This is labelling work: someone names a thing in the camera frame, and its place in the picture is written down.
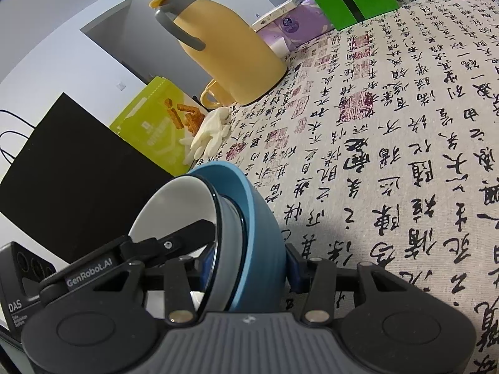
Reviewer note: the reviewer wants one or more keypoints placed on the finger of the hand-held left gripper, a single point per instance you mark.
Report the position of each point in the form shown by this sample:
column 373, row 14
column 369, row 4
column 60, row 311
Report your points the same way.
column 167, row 243

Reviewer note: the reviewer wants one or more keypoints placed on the yellow-green snack box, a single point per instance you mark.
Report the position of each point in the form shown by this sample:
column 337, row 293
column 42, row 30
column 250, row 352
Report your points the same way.
column 156, row 128

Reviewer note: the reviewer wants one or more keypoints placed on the yellow mug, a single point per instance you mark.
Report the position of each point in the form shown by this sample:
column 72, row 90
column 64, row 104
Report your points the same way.
column 210, row 95

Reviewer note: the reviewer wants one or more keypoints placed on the yellow thermos jug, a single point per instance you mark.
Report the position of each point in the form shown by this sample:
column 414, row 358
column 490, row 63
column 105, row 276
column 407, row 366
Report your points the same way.
column 234, row 54

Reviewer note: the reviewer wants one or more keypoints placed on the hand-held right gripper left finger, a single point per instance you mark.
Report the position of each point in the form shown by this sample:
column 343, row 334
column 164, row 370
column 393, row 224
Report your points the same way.
column 179, row 280

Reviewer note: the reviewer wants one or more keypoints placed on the purple tissue pack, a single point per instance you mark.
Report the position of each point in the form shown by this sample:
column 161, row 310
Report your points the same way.
column 296, row 29

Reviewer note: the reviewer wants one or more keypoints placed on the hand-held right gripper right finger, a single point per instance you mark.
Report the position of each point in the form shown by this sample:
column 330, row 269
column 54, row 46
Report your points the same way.
column 293, row 272

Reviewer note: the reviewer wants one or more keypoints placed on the blue bowl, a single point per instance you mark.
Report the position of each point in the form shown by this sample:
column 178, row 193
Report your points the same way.
column 265, row 233

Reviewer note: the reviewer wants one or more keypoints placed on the cream rubber glove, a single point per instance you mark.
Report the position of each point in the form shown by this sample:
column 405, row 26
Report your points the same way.
column 208, row 134

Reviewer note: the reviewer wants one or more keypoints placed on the white flat box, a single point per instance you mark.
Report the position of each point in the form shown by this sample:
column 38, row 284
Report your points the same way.
column 278, row 9

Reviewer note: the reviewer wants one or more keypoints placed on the black paper bag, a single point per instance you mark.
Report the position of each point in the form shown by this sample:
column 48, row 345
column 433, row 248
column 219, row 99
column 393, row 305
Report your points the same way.
column 78, row 187

